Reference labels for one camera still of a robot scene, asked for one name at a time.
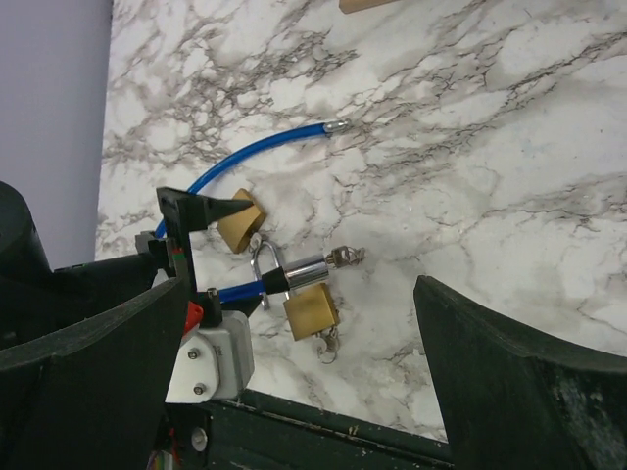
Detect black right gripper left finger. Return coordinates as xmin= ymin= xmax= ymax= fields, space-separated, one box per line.
xmin=1 ymin=279 xmax=187 ymax=469

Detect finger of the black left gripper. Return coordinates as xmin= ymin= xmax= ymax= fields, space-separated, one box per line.
xmin=203 ymin=196 xmax=253 ymax=227
xmin=220 ymin=296 xmax=263 ymax=317

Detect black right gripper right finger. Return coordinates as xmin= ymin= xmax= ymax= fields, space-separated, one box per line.
xmin=413 ymin=276 xmax=626 ymax=469

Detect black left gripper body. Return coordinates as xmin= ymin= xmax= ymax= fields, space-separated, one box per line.
xmin=135 ymin=187 xmax=218 ymax=313

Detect brass padlock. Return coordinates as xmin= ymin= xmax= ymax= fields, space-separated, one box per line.
xmin=283 ymin=282 xmax=340 ymax=341
xmin=217 ymin=188 xmax=282 ymax=280

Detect spare silver keys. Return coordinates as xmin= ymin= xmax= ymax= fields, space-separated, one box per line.
xmin=312 ymin=326 xmax=340 ymax=365

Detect blue cable loop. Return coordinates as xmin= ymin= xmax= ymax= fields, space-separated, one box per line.
xmin=155 ymin=118 xmax=352 ymax=305

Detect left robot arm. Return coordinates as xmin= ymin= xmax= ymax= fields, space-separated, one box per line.
xmin=1 ymin=183 xmax=252 ymax=349

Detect wooden board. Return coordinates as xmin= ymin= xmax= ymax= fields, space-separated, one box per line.
xmin=339 ymin=0 xmax=398 ymax=15

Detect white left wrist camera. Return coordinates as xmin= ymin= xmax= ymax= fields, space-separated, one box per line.
xmin=166 ymin=289 xmax=255 ymax=404

